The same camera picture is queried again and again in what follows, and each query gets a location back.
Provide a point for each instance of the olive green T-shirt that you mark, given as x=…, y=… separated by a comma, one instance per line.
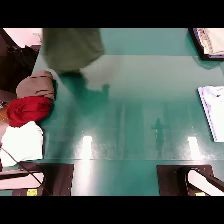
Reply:
x=71, y=46

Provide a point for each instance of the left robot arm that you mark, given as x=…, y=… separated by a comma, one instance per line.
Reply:
x=56, y=180

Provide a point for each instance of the red garment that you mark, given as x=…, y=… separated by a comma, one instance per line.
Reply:
x=28, y=110

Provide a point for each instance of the white garment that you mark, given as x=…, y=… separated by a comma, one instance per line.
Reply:
x=215, y=110
x=21, y=143

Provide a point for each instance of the beige garment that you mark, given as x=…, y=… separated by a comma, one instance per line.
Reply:
x=213, y=40

